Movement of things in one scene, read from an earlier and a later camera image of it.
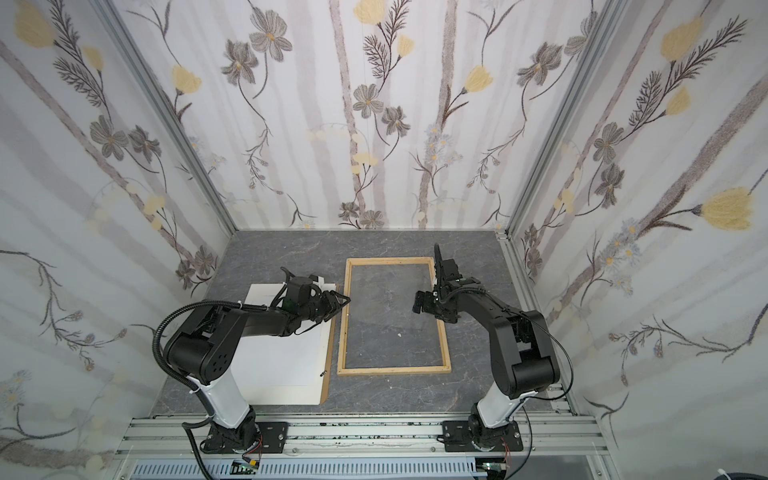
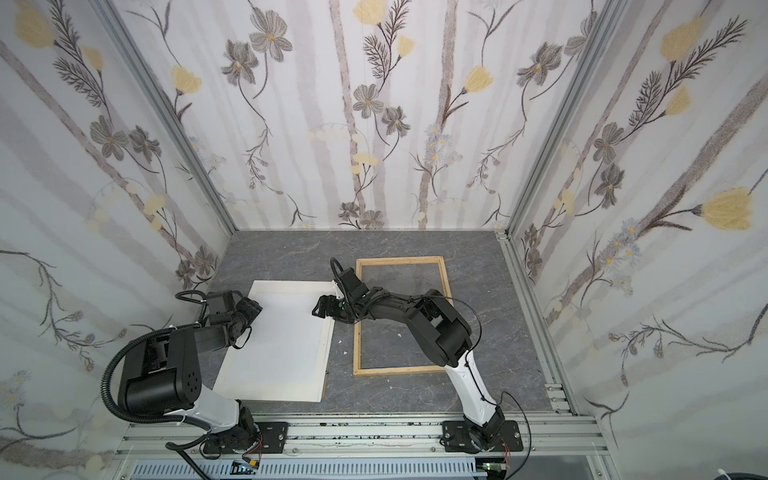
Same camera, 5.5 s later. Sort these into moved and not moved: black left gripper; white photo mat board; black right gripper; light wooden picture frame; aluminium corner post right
Moved: black left gripper; light wooden picture frame; black right gripper
Not moved: aluminium corner post right; white photo mat board
